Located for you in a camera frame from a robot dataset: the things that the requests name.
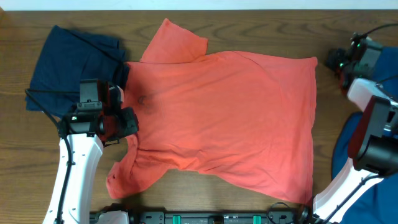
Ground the blue garment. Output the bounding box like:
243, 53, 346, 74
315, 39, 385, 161
331, 47, 397, 224

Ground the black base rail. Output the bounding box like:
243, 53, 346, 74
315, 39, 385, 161
90, 203, 310, 224

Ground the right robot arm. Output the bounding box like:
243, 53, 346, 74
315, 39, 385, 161
297, 33, 397, 223

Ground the folded dark navy garment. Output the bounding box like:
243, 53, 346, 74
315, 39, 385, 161
30, 26, 129, 118

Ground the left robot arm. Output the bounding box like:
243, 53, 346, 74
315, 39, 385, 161
44, 80, 139, 223

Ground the coral red t-shirt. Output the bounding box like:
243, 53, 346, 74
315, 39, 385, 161
106, 19, 318, 203

